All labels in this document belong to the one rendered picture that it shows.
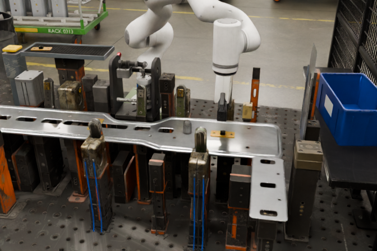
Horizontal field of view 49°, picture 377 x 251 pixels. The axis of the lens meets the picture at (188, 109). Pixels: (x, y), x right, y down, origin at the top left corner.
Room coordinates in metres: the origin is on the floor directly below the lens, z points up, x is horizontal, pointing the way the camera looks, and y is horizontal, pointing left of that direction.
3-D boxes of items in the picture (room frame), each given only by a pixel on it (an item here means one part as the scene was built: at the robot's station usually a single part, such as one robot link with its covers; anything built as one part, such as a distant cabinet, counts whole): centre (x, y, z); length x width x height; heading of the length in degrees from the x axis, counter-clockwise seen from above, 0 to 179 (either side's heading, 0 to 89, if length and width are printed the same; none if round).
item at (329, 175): (1.37, -0.58, 1.01); 0.90 x 0.22 x 0.03; 171
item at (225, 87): (1.24, -0.12, 1.20); 0.10 x 0.07 x 0.11; 171
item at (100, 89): (1.52, 0.34, 0.89); 0.13 x 0.11 x 0.38; 171
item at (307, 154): (1.07, -0.37, 0.88); 0.08 x 0.08 x 0.36; 81
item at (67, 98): (1.50, 0.47, 0.89); 0.13 x 0.11 x 0.38; 171
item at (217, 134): (1.24, -0.12, 1.01); 0.08 x 0.04 x 0.01; 81
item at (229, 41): (1.24, -0.12, 1.34); 0.09 x 0.08 x 0.13; 115
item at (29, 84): (1.54, 0.64, 0.90); 0.13 x 0.10 x 0.41; 171
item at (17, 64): (1.73, 0.77, 0.92); 0.08 x 0.08 x 0.44; 81
